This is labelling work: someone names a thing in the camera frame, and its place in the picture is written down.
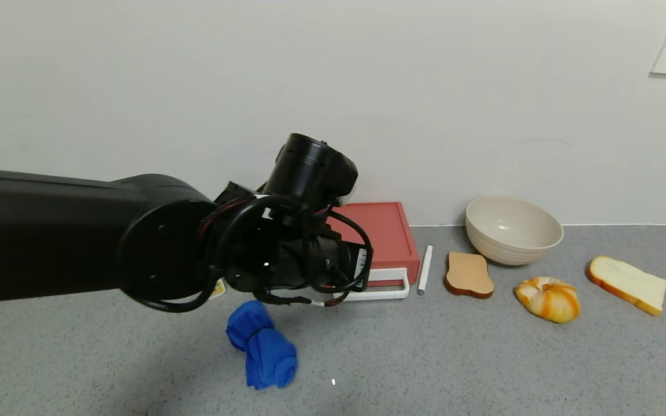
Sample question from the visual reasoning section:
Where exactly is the white marker pen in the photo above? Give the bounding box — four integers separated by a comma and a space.
417, 245, 434, 296

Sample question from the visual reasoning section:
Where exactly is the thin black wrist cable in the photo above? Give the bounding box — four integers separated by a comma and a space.
197, 194, 375, 308

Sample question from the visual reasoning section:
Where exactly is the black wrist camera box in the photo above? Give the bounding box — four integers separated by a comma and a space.
333, 238, 372, 289

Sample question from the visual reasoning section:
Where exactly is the beige ribbed bowl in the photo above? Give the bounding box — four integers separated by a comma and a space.
465, 196, 564, 266

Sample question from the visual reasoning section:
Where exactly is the orange striped croissant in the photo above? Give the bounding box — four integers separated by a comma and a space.
514, 277, 581, 324

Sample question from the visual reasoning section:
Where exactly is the brown toast slice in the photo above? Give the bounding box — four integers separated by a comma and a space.
444, 251, 495, 299

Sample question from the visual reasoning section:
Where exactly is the white bread slice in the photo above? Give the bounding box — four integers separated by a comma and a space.
586, 255, 666, 317

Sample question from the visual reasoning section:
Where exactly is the red drawer case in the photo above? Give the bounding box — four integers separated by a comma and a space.
324, 202, 421, 271

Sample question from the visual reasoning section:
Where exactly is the blue rolled cloth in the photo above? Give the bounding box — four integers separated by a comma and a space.
225, 299, 299, 391

